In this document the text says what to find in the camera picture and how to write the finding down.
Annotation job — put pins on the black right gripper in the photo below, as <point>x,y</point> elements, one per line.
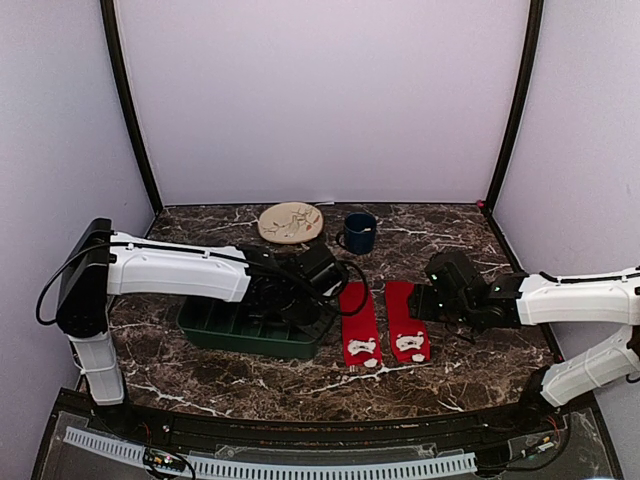
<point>420,305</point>

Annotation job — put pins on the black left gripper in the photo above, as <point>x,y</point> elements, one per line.
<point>320,325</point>

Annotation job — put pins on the red santa sock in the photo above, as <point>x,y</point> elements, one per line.
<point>360,337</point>
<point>408,336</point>

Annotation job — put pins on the green divided plastic tray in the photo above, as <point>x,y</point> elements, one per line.
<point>217,325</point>

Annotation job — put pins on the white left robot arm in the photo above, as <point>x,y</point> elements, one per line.
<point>240,285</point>

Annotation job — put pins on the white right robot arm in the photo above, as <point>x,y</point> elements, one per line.
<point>519,299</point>

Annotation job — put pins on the beige floral ceramic plate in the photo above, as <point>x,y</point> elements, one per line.
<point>290,223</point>

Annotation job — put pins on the dark blue mug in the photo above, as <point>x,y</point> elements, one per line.
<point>358,233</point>

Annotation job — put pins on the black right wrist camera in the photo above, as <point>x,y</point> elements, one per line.
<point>451,271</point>

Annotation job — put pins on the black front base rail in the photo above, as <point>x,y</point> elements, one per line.
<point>484,429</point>

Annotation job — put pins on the white slotted cable duct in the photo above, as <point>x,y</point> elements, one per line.
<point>195,466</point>

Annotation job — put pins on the black right frame post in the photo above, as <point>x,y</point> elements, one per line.
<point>521,89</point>

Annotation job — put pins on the black frame post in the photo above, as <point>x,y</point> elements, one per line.
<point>126,100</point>
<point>521,89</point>

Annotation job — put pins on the black left frame post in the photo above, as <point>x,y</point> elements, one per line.
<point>126,100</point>

